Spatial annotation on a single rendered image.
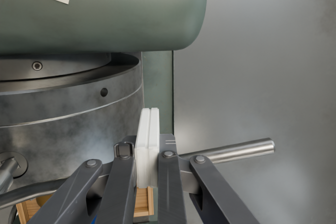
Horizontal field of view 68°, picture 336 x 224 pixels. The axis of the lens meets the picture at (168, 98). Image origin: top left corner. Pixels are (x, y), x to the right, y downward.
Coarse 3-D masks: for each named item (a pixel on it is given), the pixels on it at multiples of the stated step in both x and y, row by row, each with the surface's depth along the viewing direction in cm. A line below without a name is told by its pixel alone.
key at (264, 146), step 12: (240, 144) 18; (252, 144) 18; (264, 144) 18; (180, 156) 19; (216, 156) 18; (228, 156) 18; (240, 156) 18; (252, 156) 18; (48, 180) 20; (60, 180) 20; (12, 192) 20; (24, 192) 20; (36, 192) 20; (48, 192) 20; (0, 204) 20; (12, 204) 20
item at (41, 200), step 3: (45, 195) 41; (48, 195) 41; (51, 195) 41; (36, 198) 43; (39, 198) 42; (42, 198) 42; (45, 198) 41; (48, 198) 41; (36, 201) 43; (39, 201) 42; (42, 201) 42; (45, 201) 42; (39, 204) 42; (42, 204) 42
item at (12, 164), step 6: (6, 162) 26; (12, 162) 26; (0, 168) 25; (6, 168) 25; (12, 168) 25; (0, 174) 23; (6, 174) 24; (0, 180) 23; (6, 180) 23; (12, 180) 24; (0, 186) 22; (6, 186) 23; (0, 192) 22
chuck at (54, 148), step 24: (48, 120) 26; (72, 120) 28; (96, 120) 30; (120, 120) 33; (0, 144) 25; (24, 144) 26; (48, 144) 27; (72, 144) 28; (96, 144) 30; (48, 168) 28; (72, 168) 29
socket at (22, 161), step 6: (0, 156) 26; (6, 156) 26; (12, 156) 26; (18, 156) 26; (0, 162) 26; (18, 162) 27; (24, 162) 27; (18, 168) 27; (24, 168) 27; (12, 174) 27; (18, 174) 27
